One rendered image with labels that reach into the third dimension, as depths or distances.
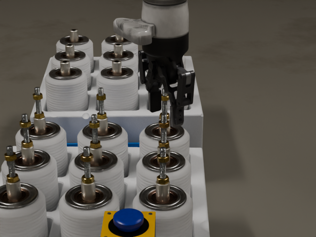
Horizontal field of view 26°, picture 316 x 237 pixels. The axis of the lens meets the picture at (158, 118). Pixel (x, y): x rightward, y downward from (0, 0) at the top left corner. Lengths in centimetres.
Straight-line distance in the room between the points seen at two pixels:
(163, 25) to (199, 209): 34
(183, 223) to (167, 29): 30
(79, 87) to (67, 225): 54
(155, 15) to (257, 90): 114
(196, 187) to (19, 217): 35
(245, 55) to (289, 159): 77
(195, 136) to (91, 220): 56
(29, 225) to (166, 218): 22
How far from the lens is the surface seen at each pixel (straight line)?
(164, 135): 116
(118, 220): 90
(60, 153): 131
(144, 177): 117
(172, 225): 107
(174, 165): 118
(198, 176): 129
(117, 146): 128
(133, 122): 155
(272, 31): 273
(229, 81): 222
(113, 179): 118
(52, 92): 157
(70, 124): 156
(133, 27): 105
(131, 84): 156
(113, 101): 156
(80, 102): 158
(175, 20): 106
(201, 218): 117
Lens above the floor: 82
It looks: 25 degrees down
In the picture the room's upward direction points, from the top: straight up
